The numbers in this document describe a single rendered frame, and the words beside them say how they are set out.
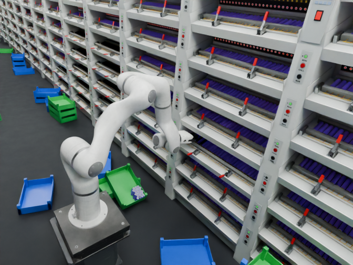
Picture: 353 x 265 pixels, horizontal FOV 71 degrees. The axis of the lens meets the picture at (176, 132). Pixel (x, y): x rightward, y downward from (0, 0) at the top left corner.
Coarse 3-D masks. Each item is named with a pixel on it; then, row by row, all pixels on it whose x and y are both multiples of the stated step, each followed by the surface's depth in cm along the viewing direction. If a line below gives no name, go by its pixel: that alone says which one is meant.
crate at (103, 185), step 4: (100, 180) 201; (104, 180) 203; (140, 180) 202; (100, 184) 202; (104, 184) 203; (100, 188) 191; (104, 188) 198; (108, 188) 199; (108, 192) 195; (112, 192) 188; (112, 196) 189
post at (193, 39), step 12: (192, 0) 130; (204, 0) 134; (216, 0) 140; (180, 12) 139; (180, 24) 141; (180, 36) 143; (192, 36) 139; (204, 36) 145; (180, 48) 146; (192, 72) 151; (180, 84) 153; (180, 96) 156; (180, 108) 159; (180, 120) 162; (168, 156) 183; (180, 156) 178; (168, 168) 187; (168, 180) 191; (168, 192) 196
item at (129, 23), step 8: (128, 0) 179; (120, 8) 185; (120, 16) 187; (120, 24) 190; (128, 24) 186; (136, 24) 190; (144, 24) 194; (120, 32) 193; (120, 40) 196; (120, 48) 199; (128, 48) 194; (136, 48) 198; (120, 56) 202; (120, 64) 205; (120, 72) 208; (128, 120) 223; (128, 136) 231; (128, 152) 239
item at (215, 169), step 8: (184, 144) 169; (200, 144) 167; (184, 152) 169; (200, 160) 156; (208, 160) 155; (208, 168) 154; (216, 168) 149; (224, 168) 148; (224, 176) 143; (232, 176) 142; (232, 184) 141; (240, 184) 137; (248, 184) 136; (248, 192) 133
